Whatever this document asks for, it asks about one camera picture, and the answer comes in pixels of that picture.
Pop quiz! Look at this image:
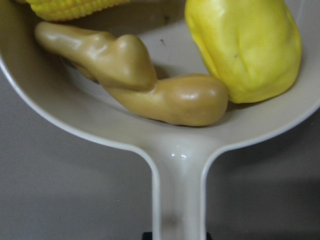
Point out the yellow toy potato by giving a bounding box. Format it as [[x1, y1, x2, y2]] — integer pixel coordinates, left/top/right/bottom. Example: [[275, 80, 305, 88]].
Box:
[[184, 0, 302, 104]]

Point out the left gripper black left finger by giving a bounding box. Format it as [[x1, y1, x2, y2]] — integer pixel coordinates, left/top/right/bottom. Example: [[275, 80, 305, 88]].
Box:
[[141, 232, 153, 240]]

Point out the tan toy ginger root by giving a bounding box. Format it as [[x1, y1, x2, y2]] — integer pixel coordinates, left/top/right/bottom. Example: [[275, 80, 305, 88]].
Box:
[[34, 22, 229, 127]]

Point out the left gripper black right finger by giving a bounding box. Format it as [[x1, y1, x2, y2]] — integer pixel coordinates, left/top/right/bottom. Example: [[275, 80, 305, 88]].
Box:
[[206, 232, 212, 240]]

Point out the yellow toy corn cob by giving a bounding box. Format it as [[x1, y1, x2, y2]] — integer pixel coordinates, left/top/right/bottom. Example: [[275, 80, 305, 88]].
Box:
[[18, 0, 128, 22]]

